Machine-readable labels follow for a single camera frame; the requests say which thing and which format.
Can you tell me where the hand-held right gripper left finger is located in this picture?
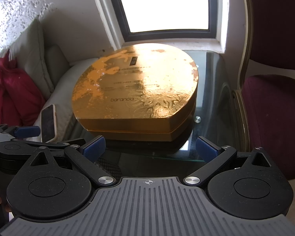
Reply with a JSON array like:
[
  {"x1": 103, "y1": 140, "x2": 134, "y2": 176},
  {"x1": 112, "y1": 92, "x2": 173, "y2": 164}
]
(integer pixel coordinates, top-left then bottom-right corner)
[{"x1": 28, "y1": 136, "x2": 115, "y2": 187}]

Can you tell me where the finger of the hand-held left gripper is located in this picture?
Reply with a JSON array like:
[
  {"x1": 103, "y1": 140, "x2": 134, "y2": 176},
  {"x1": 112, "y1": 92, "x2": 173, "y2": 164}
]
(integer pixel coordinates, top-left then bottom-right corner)
[
  {"x1": 11, "y1": 138, "x2": 87, "y2": 150},
  {"x1": 15, "y1": 125, "x2": 40, "y2": 138}
]

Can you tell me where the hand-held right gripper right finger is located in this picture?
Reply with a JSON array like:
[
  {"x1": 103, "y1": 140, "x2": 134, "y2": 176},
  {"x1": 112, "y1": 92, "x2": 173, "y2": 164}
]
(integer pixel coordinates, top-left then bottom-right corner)
[{"x1": 182, "y1": 137, "x2": 277, "y2": 187}]

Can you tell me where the gold gift box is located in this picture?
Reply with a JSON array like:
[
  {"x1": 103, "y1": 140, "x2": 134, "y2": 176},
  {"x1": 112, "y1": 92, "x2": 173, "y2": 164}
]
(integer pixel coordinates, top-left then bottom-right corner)
[{"x1": 84, "y1": 108, "x2": 196, "y2": 142}]

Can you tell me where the gold box lid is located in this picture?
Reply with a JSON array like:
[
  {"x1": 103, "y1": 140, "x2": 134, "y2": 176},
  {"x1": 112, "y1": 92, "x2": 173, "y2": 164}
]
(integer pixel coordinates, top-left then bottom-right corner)
[{"x1": 71, "y1": 43, "x2": 199, "y2": 133}]

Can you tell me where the smartphone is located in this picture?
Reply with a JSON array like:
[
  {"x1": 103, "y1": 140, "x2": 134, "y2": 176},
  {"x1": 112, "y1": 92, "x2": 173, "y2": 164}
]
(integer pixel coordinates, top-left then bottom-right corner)
[{"x1": 41, "y1": 104, "x2": 59, "y2": 142}]

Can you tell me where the grey patterned cloth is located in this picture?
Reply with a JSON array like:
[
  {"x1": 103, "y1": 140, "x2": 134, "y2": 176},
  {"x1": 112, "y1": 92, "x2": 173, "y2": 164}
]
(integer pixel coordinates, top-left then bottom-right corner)
[{"x1": 95, "y1": 156, "x2": 121, "y2": 177}]

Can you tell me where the red cloth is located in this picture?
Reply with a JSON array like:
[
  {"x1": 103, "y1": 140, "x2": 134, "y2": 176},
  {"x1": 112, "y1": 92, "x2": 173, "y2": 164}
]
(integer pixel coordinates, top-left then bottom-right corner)
[{"x1": 0, "y1": 49, "x2": 46, "y2": 127}]

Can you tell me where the maroon upholstered chair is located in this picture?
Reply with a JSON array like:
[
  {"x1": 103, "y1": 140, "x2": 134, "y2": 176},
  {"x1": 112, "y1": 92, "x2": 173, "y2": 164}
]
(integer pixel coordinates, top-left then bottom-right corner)
[{"x1": 232, "y1": 0, "x2": 295, "y2": 180}]

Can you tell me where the window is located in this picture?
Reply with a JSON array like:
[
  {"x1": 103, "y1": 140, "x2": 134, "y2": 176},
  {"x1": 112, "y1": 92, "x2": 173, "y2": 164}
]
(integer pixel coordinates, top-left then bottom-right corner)
[{"x1": 88, "y1": 0, "x2": 230, "y2": 52}]

